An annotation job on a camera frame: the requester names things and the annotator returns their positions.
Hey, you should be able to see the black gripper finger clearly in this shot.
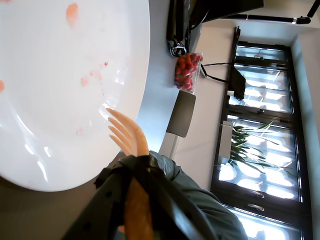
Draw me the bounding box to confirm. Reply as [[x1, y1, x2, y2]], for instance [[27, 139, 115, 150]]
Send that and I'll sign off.
[[134, 154, 217, 240], [61, 154, 137, 240]]

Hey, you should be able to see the orange plastic fork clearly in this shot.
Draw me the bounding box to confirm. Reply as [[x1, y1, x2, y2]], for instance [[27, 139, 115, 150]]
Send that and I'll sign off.
[[105, 107, 156, 240]]

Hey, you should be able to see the right forearm in green sleeve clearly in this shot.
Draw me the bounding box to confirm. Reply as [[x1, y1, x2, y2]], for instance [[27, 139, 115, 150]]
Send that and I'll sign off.
[[149, 150, 249, 240]]

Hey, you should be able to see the white planter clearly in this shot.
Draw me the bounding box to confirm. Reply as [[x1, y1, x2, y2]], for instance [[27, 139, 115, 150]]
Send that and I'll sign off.
[[219, 120, 234, 159]]

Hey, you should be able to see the black framed window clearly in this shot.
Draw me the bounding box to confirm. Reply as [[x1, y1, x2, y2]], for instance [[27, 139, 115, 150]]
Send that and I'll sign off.
[[226, 41, 296, 115], [211, 113, 305, 204], [222, 199, 315, 240]]

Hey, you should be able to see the green leafy plant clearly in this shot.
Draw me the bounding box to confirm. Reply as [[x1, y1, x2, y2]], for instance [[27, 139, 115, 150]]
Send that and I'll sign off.
[[231, 119, 297, 177]]

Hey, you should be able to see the dark grey chair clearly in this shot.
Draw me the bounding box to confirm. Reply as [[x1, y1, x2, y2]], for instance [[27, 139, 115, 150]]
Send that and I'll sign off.
[[159, 90, 197, 159]]

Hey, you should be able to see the white round plate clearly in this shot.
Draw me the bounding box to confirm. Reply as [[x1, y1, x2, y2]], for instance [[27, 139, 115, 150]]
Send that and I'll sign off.
[[0, 0, 151, 193]]

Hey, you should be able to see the clear punnet of strawberries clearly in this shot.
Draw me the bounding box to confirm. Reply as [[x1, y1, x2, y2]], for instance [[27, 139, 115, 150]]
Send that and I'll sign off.
[[174, 51, 204, 96]]

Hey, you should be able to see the black hanging bag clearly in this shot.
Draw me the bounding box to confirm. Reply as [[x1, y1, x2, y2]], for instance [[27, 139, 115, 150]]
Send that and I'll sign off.
[[199, 62, 247, 101]]

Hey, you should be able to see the black upright device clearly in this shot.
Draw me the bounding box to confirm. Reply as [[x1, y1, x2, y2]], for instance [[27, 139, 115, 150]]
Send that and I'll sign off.
[[166, 0, 191, 42]]

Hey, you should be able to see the black monitor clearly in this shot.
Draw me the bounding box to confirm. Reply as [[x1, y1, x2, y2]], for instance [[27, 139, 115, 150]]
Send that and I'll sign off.
[[184, 0, 265, 26]]

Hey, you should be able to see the black boom pole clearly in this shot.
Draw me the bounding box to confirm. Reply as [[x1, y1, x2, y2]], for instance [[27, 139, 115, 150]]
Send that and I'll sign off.
[[233, 0, 320, 25]]

